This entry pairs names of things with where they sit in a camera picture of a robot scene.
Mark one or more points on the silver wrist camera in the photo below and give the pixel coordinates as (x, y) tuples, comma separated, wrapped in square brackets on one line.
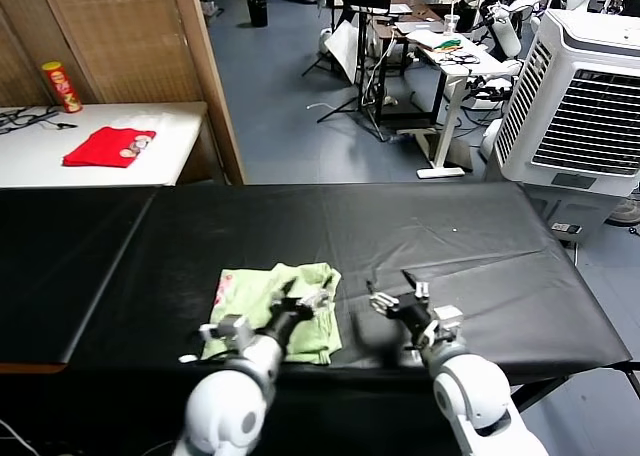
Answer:
[(447, 316), (235, 327)]

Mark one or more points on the black tripod stand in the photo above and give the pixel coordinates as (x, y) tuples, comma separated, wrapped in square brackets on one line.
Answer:
[(361, 76)]

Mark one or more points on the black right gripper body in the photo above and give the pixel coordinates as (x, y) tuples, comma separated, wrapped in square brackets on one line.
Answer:
[(412, 313)]

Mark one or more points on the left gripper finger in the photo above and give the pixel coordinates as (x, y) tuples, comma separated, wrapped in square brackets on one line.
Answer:
[(317, 300), (285, 296)]

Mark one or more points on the wooden folding screen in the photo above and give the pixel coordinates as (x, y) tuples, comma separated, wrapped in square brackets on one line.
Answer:
[(130, 36)]

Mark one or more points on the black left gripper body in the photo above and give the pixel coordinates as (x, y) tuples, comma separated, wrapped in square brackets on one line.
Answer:
[(285, 318)]

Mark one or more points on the light green printed t-shirt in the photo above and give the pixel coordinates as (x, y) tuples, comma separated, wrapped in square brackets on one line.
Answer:
[(245, 296)]

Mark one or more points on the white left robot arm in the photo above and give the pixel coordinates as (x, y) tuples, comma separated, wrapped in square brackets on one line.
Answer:
[(225, 411)]

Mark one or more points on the red chips can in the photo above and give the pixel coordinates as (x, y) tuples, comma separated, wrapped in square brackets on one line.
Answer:
[(62, 88)]

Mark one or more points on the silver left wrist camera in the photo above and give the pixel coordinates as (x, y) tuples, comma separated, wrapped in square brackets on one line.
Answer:
[(235, 327)]

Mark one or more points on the white humanoid robot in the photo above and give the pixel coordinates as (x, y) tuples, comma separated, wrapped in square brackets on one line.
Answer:
[(507, 36)]

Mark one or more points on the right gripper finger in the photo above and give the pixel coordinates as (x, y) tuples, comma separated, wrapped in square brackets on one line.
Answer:
[(421, 291), (385, 302)]

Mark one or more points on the white power strip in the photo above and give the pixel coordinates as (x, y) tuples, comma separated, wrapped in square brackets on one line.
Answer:
[(566, 228)]

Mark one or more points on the plastic cup with straw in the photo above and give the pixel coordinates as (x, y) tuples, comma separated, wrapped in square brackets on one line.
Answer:
[(451, 25)]

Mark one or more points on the green yellow cloth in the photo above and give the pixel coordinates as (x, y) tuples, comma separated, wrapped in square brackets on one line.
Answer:
[(447, 45)]

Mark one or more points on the white reflector board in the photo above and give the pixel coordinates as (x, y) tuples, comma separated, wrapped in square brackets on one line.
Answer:
[(342, 51)]

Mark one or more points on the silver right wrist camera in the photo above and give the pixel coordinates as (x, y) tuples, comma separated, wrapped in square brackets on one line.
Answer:
[(447, 316)]

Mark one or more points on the folded red t-shirt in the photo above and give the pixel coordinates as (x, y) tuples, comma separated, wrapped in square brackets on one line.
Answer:
[(102, 148)]

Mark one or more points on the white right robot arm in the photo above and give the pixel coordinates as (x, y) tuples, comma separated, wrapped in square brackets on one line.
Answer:
[(475, 391)]

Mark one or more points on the black table cover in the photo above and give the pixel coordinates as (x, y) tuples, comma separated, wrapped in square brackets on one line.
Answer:
[(450, 256)]

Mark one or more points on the white side table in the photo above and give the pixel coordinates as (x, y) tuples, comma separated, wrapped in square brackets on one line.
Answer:
[(165, 141)]

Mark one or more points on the white standing desk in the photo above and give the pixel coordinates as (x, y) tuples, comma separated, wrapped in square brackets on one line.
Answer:
[(475, 66)]

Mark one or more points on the white air cooler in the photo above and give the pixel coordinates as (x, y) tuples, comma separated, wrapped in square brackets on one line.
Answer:
[(575, 101)]

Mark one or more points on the black trash bin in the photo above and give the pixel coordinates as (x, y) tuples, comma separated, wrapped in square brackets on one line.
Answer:
[(257, 12)]

